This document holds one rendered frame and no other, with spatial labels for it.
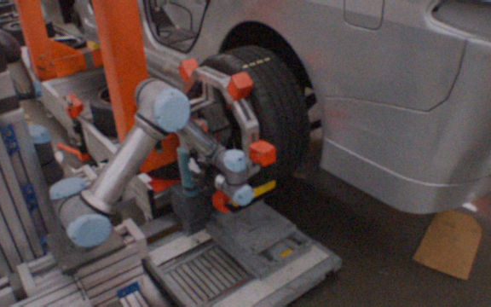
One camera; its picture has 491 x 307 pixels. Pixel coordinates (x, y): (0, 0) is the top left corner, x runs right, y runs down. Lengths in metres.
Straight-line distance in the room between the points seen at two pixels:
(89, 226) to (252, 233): 1.26
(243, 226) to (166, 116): 1.29
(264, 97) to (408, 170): 0.65
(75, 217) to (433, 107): 1.15
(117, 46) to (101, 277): 1.06
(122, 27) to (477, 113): 1.52
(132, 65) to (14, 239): 1.00
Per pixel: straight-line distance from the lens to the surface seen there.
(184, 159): 2.18
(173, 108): 1.30
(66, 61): 4.19
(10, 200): 1.62
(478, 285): 2.68
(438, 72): 1.49
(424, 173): 1.65
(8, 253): 1.73
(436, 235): 2.89
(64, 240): 1.57
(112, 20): 2.15
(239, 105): 1.87
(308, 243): 2.47
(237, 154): 1.57
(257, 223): 2.48
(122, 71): 2.22
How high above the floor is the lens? 1.80
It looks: 31 degrees down
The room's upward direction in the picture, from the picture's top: 3 degrees counter-clockwise
